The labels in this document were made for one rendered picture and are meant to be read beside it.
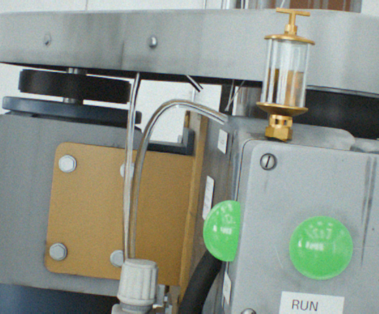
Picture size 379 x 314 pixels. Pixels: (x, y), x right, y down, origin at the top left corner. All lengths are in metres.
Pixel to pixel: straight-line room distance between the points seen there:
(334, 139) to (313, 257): 0.12
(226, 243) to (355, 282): 0.06
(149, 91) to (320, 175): 5.22
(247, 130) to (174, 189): 0.34
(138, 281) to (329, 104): 0.21
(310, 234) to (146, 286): 0.29
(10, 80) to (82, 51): 4.91
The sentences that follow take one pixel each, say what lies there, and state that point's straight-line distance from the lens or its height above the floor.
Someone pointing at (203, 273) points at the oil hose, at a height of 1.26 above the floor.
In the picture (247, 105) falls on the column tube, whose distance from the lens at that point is 0.95.
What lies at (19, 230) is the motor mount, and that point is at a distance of 0.85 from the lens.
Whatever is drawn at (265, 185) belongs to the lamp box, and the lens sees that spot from 0.41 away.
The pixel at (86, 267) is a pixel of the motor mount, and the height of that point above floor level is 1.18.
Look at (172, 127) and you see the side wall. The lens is 5.62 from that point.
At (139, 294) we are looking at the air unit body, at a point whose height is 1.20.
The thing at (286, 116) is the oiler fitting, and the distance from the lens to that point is 0.48.
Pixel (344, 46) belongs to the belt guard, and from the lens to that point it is 0.58.
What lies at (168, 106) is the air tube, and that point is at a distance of 0.56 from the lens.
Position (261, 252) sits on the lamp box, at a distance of 0.41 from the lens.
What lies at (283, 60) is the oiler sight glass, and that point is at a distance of 0.48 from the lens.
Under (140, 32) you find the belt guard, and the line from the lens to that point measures 0.72.
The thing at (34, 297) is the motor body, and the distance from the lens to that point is 0.89.
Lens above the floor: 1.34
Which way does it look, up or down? 3 degrees down
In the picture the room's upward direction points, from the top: 7 degrees clockwise
